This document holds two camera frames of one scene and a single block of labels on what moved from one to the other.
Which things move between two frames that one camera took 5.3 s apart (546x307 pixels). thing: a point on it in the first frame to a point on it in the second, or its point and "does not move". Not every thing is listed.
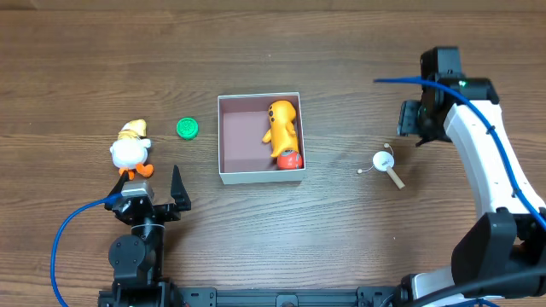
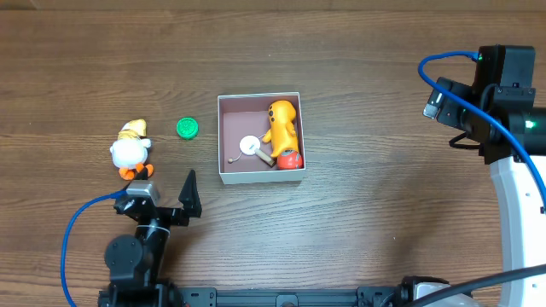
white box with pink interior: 243,121 does not move
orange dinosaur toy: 282,132 does not move
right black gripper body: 409,118 to 446,102
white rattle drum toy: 383,161 to 249,145
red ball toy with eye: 289,159 does not move
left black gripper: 159,209 to 161,214
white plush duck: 130,151 does not move
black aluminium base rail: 210,296 does not move
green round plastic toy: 187,127 does not move
